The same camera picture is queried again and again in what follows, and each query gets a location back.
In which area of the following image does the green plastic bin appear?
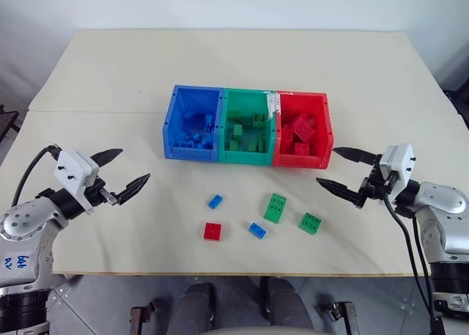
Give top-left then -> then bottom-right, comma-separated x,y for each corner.
218,87 -> 278,166

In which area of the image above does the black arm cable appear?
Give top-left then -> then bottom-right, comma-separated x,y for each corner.
382,194 -> 446,335
10,144 -> 62,208

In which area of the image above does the large red toy brick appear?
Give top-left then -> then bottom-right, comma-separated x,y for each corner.
291,114 -> 318,143

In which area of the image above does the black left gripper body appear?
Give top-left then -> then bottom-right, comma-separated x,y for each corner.
86,177 -> 121,209

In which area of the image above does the white tape remnant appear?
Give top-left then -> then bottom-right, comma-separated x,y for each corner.
266,90 -> 281,120

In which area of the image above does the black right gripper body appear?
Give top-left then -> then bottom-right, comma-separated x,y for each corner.
355,162 -> 397,210

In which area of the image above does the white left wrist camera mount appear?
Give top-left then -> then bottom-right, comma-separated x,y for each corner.
53,150 -> 100,214

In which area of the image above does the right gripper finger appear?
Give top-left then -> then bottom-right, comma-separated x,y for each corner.
332,146 -> 383,165
315,177 -> 363,206

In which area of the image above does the rusty metal bracket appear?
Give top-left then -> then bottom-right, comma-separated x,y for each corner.
322,301 -> 357,335
130,301 -> 157,335

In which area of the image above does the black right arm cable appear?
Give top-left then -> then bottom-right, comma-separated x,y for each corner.
382,194 -> 446,335

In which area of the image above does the dark background object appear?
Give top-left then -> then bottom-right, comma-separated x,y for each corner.
441,81 -> 469,131

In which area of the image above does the dark rounded shape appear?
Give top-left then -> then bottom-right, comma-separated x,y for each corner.
174,282 -> 218,333
259,276 -> 306,329

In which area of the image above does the square red toy brick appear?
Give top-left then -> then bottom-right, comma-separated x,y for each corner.
203,222 -> 224,241

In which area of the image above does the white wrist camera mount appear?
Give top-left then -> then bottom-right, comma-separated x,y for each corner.
378,142 -> 418,201
53,150 -> 100,214

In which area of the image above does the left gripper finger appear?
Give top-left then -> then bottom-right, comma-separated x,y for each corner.
115,172 -> 152,205
90,148 -> 125,168

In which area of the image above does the dark wooden furniture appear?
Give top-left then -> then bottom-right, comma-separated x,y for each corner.
0,103 -> 21,142

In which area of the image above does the red plastic bin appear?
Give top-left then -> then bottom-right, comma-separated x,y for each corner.
272,90 -> 336,170

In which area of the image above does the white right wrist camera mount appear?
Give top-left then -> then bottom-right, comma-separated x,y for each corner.
378,142 -> 418,201

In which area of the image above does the long green toy brick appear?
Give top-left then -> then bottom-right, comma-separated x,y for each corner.
263,193 -> 288,224

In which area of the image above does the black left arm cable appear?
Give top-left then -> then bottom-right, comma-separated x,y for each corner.
10,144 -> 62,208

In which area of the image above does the square green toy brick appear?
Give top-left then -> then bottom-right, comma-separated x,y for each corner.
297,212 -> 324,235

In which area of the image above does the blue plastic bin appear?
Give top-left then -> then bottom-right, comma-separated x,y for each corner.
162,84 -> 225,163

